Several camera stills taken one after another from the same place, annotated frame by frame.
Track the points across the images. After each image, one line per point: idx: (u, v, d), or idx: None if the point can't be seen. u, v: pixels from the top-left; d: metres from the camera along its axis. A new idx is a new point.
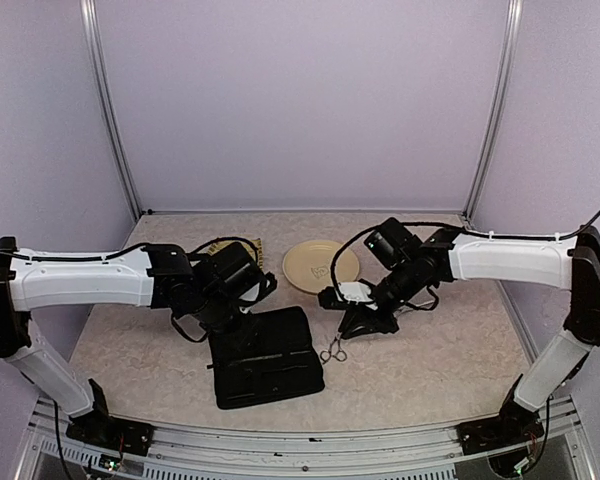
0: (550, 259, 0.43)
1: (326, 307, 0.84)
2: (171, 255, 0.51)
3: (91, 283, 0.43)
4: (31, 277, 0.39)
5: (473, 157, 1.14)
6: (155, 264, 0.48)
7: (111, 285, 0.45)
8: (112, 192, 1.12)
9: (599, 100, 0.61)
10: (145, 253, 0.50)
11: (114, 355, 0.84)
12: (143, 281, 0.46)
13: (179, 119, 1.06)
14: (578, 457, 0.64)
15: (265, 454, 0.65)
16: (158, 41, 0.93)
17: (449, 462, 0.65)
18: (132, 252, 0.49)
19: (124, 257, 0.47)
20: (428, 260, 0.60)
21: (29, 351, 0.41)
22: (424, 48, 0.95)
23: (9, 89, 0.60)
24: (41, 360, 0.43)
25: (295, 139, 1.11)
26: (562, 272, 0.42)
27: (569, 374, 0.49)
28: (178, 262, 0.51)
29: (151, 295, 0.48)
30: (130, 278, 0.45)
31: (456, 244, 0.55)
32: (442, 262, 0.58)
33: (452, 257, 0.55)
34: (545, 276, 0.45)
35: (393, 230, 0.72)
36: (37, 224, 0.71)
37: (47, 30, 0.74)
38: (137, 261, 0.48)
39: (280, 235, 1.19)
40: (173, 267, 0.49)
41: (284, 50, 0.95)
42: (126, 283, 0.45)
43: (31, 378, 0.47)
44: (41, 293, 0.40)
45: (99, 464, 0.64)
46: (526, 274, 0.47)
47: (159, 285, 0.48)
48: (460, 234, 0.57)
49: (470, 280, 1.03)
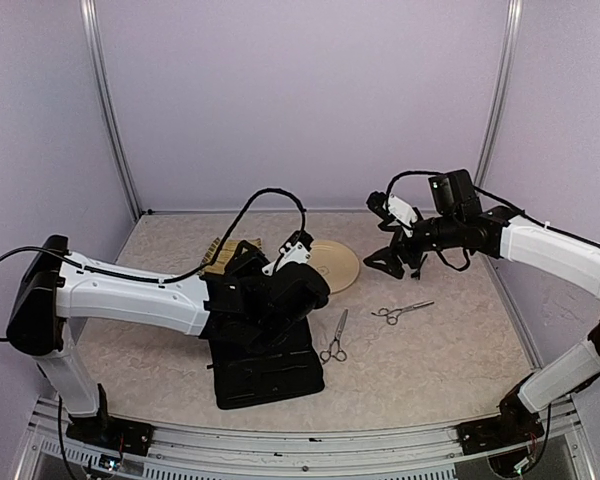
0: (595, 264, 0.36)
1: (369, 208, 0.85)
2: (229, 288, 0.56)
3: (144, 305, 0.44)
4: (87, 288, 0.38)
5: (473, 157, 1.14)
6: (212, 299, 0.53)
7: (162, 310, 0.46)
8: (111, 192, 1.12)
9: None
10: (202, 283, 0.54)
11: (114, 355, 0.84)
12: (196, 312, 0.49)
13: (180, 119, 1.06)
14: (577, 457, 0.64)
15: (265, 454, 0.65)
16: (158, 41, 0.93)
17: (449, 462, 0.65)
18: (187, 280, 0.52)
19: (180, 285, 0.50)
20: (481, 228, 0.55)
21: (58, 355, 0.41)
22: (424, 48, 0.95)
23: (10, 90, 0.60)
24: (65, 363, 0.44)
25: (295, 139, 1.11)
26: None
27: (578, 386, 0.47)
28: (233, 300, 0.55)
29: (200, 325, 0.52)
30: (184, 306, 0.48)
31: (512, 223, 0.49)
32: (494, 236, 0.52)
33: (503, 233, 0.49)
34: (585, 282, 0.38)
35: (464, 184, 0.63)
36: (37, 224, 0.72)
37: (47, 29, 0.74)
38: (192, 292, 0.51)
39: (280, 235, 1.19)
40: (226, 303, 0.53)
41: (284, 51, 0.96)
42: (178, 311, 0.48)
43: (50, 380, 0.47)
44: (87, 303, 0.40)
45: (100, 464, 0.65)
46: (568, 277, 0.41)
47: (211, 318, 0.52)
48: (518, 217, 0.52)
49: (470, 280, 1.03)
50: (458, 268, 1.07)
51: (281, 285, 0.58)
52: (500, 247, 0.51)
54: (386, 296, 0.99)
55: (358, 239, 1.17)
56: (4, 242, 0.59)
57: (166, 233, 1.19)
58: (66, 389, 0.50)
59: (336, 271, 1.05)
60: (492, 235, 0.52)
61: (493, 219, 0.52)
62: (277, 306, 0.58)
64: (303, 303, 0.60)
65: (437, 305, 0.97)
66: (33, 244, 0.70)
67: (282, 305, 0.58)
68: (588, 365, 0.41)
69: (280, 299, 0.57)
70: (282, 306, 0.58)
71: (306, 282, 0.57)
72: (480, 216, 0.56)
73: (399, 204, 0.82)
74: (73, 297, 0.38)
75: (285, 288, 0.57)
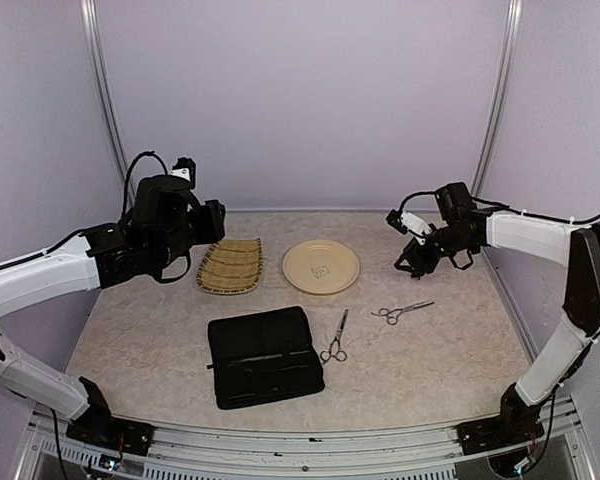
0: (555, 233, 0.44)
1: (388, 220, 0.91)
2: (106, 232, 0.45)
3: (36, 280, 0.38)
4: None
5: (472, 157, 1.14)
6: (94, 245, 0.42)
7: (57, 277, 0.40)
8: (112, 192, 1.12)
9: None
10: (82, 236, 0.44)
11: (114, 355, 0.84)
12: (86, 264, 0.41)
13: (180, 119, 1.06)
14: (578, 457, 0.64)
15: (265, 454, 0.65)
16: (158, 41, 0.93)
17: (449, 462, 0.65)
18: (70, 239, 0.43)
19: (63, 245, 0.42)
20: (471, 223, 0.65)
21: (6, 364, 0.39)
22: (424, 48, 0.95)
23: (9, 91, 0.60)
24: (21, 370, 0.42)
25: (295, 138, 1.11)
26: (563, 246, 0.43)
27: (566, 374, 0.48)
28: (115, 237, 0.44)
29: (99, 275, 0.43)
30: (72, 265, 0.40)
31: (493, 214, 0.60)
32: (481, 227, 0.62)
33: (487, 222, 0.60)
34: (550, 252, 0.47)
35: (459, 192, 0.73)
36: (37, 224, 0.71)
37: (47, 30, 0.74)
38: (77, 246, 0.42)
39: (280, 235, 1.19)
40: (110, 242, 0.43)
41: (284, 51, 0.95)
42: (71, 272, 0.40)
43: (18, 392, 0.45)
44: None
45: (99, 464, 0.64)
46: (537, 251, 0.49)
47: (102, 263, 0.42)
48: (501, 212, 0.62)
49: (470, 280, 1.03)
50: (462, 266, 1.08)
51: (140, 198, 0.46)
52: (487, 235, 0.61)
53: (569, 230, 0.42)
54: (386, 296, 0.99)
55: (358, 239, 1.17)
56: (4, 242, 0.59)
57: None
58: (40, 395, 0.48)
59: (336, 271, 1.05)
60: (482, 225, 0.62)
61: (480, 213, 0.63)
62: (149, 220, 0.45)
64: (173, 208, 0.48)
65: (437, 305, 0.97)
66: (32, 244, 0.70)
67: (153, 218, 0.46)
68: (570, 344, 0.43)
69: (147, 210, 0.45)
70: (155, 218, 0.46)
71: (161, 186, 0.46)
72: (472, 212, 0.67)
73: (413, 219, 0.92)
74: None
75: (143, 198, 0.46)
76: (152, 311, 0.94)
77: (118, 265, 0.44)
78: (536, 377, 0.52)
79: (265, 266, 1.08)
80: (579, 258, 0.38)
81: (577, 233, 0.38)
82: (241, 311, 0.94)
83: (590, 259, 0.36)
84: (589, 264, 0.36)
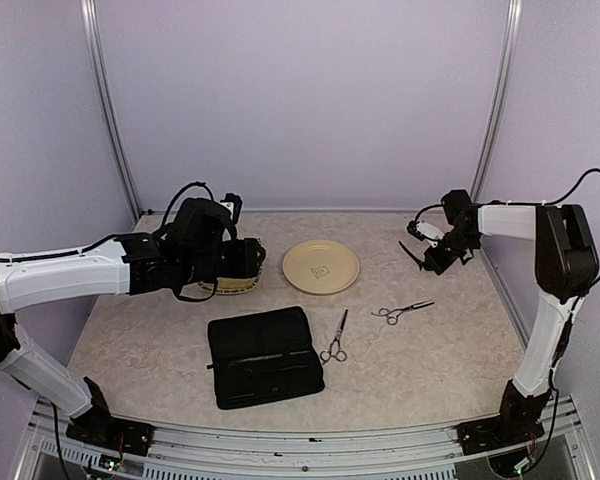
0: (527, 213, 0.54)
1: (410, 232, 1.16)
2: (144, 242, 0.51)
3: (72, 276, 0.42)
4: (14, 276, 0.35)
5: (472, 157, 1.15)
6: (129, 252, 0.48)
7: (90, 276, 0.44)
8: (112, 191, 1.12)
9: None
10: (117, 243, 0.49)
11: (114, 355, 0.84)
12: (119, 268, 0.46)
13: (179, 120, 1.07)
14: (577, 457, 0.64)
15: (265, 454, 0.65)
16: (156, 40, 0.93)
17: (449, 462, 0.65)
18: (106, 244, 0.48)
19: (99, 248, 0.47)
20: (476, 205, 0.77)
21: (19, 354, 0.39)
22: (423, 49, 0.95)
23: (10, 93, 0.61)
24: (31, 361, 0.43)
25: (295, 138, 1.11)
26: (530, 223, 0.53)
27: (558, 349, 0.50)
28: (149, 247, 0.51)
29: (130, 281, 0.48)
30: (107, 266, 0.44)
31: (483, 206, 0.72)
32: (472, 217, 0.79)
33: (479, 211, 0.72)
34: (525, 231, 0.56)
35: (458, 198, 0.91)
36: (37, 224, 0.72)
37: (47, 29, 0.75)
38: (113, 252, 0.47)
39: (280, 236, 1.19)
40: (145, 252, 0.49)
41: (284, 52, 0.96)
42: (104, 272, 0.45)
43: (25, 382, 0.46)
44: (22, 294, 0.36)
45: (99, 464, 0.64)
46: (513, 229, 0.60)
47: (135, 270, 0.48)
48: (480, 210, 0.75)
49: (469, 280, 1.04)
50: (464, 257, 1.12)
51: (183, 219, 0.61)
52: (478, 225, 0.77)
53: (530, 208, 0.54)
54: (386, 296, 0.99)
55: (357, 239, 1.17)
56: (4, 242, 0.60)
57: None
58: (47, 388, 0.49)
59: (337, 271, 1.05)
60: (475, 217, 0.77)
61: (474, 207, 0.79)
62: (189, 236, 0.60)
64: (210, 230, 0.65)
65: (437, 305, 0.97)
66: (32, 243, 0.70)
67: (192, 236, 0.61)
68: (554, 312, 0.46)
69: (192, 227, 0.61)
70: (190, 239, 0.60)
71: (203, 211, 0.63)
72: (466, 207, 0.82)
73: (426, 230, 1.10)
74: (9, 291, 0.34)
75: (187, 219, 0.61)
76: (152, 311, 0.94)
77: (149, 273, 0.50)
78: (532, 369, 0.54)
79: (266, 267, 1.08)
80: (546, 234, 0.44)
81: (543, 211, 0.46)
82: (241, 311, 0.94)
83: (552, 234, 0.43)
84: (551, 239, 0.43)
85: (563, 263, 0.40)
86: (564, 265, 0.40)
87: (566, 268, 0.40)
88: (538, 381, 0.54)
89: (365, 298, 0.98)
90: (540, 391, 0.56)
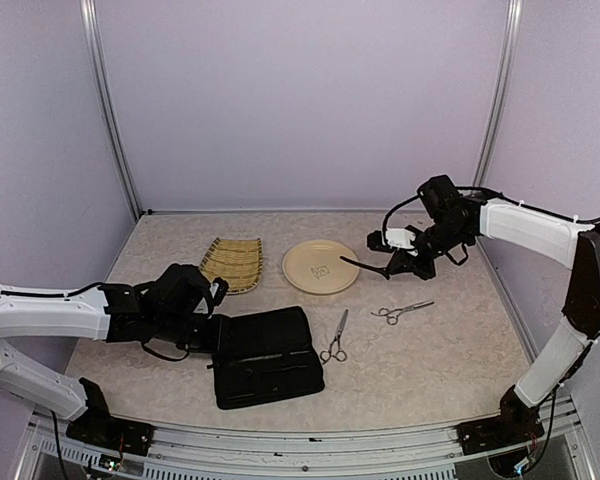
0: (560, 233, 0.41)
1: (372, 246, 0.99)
2: (127, 295, 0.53)
3: (54, 319, 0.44)
4: (4, 307, 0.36)
5: (472, 157, 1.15)
6: (111, 303, 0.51)
7: (71, 321, 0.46)
8: (112, 192, 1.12)
9: None
10: (101, 291, 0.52)
11: (114, 355, 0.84)
12: (101, 317, 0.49)
13: (180, 120, 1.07)
14: (577, 457, 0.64)
15: (265, 454, 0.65)
16: (156, 40, 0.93)
17: (449, 462, 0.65)
18: (89, 290, 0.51)
19: (83, 294, 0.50)
20: (463, 210, 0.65)
21: (0, 368, 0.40)
22: (423, 49, 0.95)
23: (10, 93, 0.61)
24: (16, 372, 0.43)
25: (295, 138, 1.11)
26: (569, 250, 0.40)
27: (568, 373, 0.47)
28: (131, 302, 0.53)
29: (107, 330, 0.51)
30: (90, 314, 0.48)
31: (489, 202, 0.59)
32: (474, 214, 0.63)
33: (481, 211, 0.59)
34: (554, 251, 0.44)
35: (444, 185, 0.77)
36: (37, 224, 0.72)
37: (47, 30, 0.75)
38: (95, 300, 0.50)
39: (280, 235, 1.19)
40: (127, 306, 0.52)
41: (284, 51, 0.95)
42: (85, 319, 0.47)
43: (16, 392, 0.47)
44: (7, 327, 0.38)
45: (100, 464, 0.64)
46: (532, 242, 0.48)
47: (114, 322, 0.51)
48: (496, 198, 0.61)
49: (469, 280, 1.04)
50: (456, 261, 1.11)
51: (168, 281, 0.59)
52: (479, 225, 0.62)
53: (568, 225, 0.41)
54: (386, 296, 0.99)
55: (357, 239, 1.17)
56: (4, 242, 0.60)
57: (166, 233, 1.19)
58: (37, 395, 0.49)
59: (337, 271, 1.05)
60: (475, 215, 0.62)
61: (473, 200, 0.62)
62: (170, 302, 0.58)
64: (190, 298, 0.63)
65: (437, 305, 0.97)
66: (32, 244, 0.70)
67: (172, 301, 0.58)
68: (571, 342, 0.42)
69: (171, 296, 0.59)
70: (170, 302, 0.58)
71: (190, 279, 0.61)
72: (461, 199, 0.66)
73: (394, 235, 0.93)
74: None
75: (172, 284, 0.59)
76: None
77: (126, 325, 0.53)
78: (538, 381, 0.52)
79: (265, 267, 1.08)
80: (585, 267, 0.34)
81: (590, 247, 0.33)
82: (241, 311, 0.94)
83: (599, 281, 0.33)
84: (597, 285, 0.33)
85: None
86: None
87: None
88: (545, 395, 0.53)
89: (365, 298, 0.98)
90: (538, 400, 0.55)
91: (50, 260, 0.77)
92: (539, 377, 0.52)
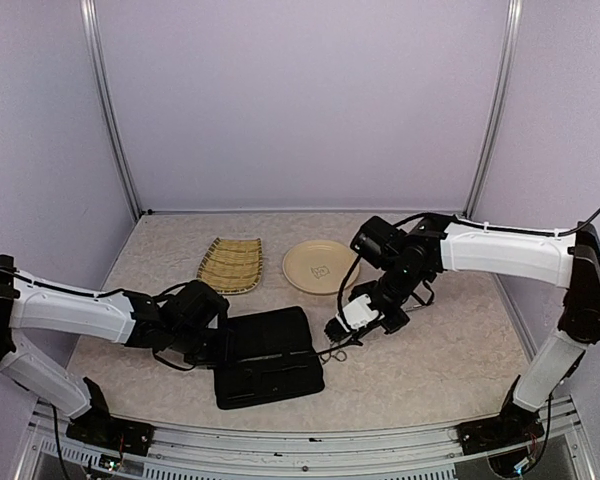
0: (549, 255, 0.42)
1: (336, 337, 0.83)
2: (148, 303, 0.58)
3: (82, 316, 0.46)
4: (36, 298, 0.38)
5: (472, 157, 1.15)
6: (136, 308, 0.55)
7: (99, 320, 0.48)
8: (112, 192, 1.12)
9: None
10: (126, 297, 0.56)
11: (114, 355, 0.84)
12: (125, 321, 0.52)
13: (179, 120, 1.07)
14: (577, 457, 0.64)
15: (265, 454, 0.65)
16: (156, 40, 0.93)
17: (449, 462, 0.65)
18: (116, 295, 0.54)
19: (111, 297, 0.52)
20: (417, 247, 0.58)
21: (15, 357, 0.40)
22: (422, 49, 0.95)
23: (10, 94, 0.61)
24: (29, 363, 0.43)
25: (295, 138, 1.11)
26: (561, 270, 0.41)
27: (567, 371, 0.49)
28: (151, 310, 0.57)
29: (130, 335, 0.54)
30: (117, 316, 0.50)
31: (449, 233, 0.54)
32: (433, 251, 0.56)
33: (442, 246, 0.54)
34: (543, 273, 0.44)
35: (378, 228, 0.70)
36: (37, 224, 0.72)
37: (48, 29, 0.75)
38: (122, 303, 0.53)
39: (280, 235, 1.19)
40: (148, 313, 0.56)
41: (284, 52, 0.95)
42: (112, 320, 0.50)
43: (24, 384, 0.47)
44: (33, 319, 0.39)
45: (99, 464, 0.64)
46: (519, 268, 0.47)
47: (136, 328, 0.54)
48: (453, 223, 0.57)
49: (469, 280, 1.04)
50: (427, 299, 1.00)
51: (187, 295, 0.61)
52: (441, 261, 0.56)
53: (558, 247, 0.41)
54: None
55: None
56: (4, 242, 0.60)
57: (166, 233, 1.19)
58: (43, 388, 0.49)
59: (337, 271, 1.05)
60: (436, 253, 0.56)
61: (429, 234, 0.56)
62: (187, 315, 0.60)
64: (205, 315, 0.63)
65: (437, 305, 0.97)
66: (32, 244, 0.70)
67: (190, 313, 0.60)
68: (571, 347, 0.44)
69: (191, 309, 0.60)
70: (187, 315, 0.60)
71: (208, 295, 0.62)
72: (411, 235, 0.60)
73: (354, 316, 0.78)
74: (27, 309, 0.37)
75: (190, 297, 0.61)
76: None
77: (146, 334, 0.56)
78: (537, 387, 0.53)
79: (266, 267, 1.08)
80: (585, 283, 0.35)
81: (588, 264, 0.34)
82: (241, 311, 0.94)
83: None
84: None
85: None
86: None
87: None
88: (545, 396, 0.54)
89: None
90: (540, 404, 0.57)
91: (50, 259, 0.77)
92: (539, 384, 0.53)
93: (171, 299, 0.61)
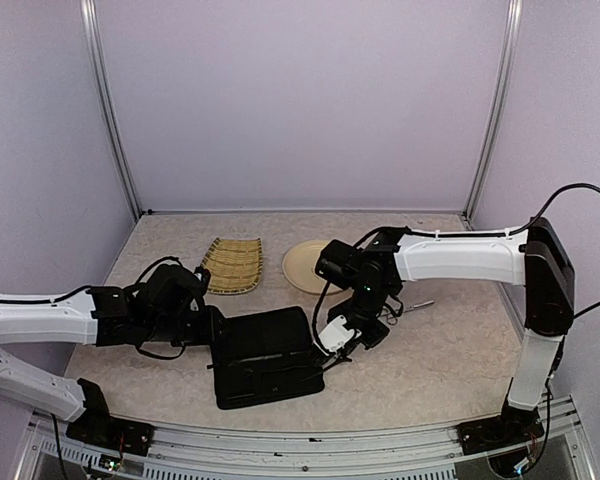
0: (503, 255, 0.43)
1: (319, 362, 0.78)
2: (115, 295, 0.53)
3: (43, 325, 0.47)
4: None
5: (472, 156, 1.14)
6: (99, 306, 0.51)
7: (59, 326, 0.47)
8: (112, 192, 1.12)
9: (598, 102, 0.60)
10: (89, 295, 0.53)
11: (114, 354, 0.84)
12: (88, 322, 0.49)
13: (179, 120, 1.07)
14: (577, 457, 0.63)
15: (265, 454, 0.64)
16: (156, 40, 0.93)
17: (449, 462, 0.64)
18: (79, 295, 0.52)
19: (71, 299, 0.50)
20: (373, 263, 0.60)
21: None
22: (422, 49, 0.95)
23: (10, 94, 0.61)
24: (9, 377, 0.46)
25: (295, 138, 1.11)
26: (515, 269, 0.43)
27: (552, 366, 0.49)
28: (118, 303, 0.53)
29: (97, 334, 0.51)
30: (76, 319, 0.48)
31: (402, 245, 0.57)
32: (388, 265, 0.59)
33: (397, 259, 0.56)
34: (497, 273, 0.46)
35: (337, 250, 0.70)
36: (37, 224, 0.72)
37: (47, 30, 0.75)
38: (85, 303, 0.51)
39: (280, 235, 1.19)
40: (116, 309, 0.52)
41: (284, 52, 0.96)
42: (72, 324, 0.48)
43: (13, 396, 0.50)
44: None
45: (100, 464, 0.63)
46: (476, 271, 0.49)
47: (103, 326, 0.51)
48: (404, 235, 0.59)
49: (469, 281, 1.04)
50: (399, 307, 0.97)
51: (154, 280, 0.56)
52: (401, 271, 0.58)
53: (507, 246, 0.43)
54: None
55: (357, 239, 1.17)
56: (4, 242, 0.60)
57: (166, 233, 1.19)
58: (32, 398, 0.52)
59: None
60: (391, 264, 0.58)
61: (382, 249, 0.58)
62: (158, 305, 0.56)
64: (180, 300, 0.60)
65: (437, 305, 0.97)
66: (32, 243, 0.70)
67: (161, 303, 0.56)
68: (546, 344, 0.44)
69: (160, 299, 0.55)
70: (159, 306, 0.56)
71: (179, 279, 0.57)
72: (366, 253, 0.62)
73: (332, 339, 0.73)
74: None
75: (158, 283, 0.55)
76: None
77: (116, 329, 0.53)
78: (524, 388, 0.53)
79: (266, 267, 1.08)
80: (542, 280, 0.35)
81: (541, 261, 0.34)
82: (241, 311, 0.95)
83: (562, 290, 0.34)
84: (561, 293, 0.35)
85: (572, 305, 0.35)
86: (569, 307, 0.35)
87: (569, 305, 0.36)
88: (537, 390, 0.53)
89: None
90: (537, 400, 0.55)
91: (50, 259, 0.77)
92: (527, 385, 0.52)
93: (139, 288, 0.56)
